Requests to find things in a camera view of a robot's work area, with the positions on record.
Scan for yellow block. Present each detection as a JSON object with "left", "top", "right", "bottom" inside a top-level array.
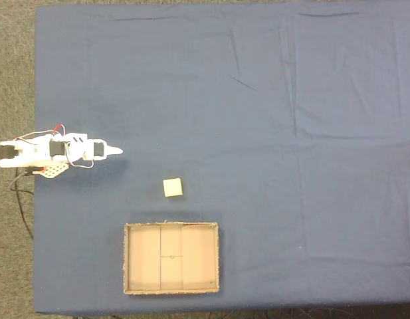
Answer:
[{"left": 163, "top": 177, "right": 184, "bottom": 198}]

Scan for red and white servo wires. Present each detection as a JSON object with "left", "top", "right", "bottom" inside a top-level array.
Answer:
[{"left": 12, "top": 124, "right": 95, "bottom": 169}]

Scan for black power cable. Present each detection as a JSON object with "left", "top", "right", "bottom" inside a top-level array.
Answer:
[{"left": 9, "top": 167, "right": 35, "bottom": 241}]

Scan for blue tablecloth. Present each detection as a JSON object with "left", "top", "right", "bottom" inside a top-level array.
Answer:
[{"left": 33, "top": 0, "right": 410, "bottom": 315}]

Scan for shallow cardboard box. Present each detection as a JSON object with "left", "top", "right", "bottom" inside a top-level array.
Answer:
[{"left": 123, "top": 221, "right": 221, "bottom": 296}]

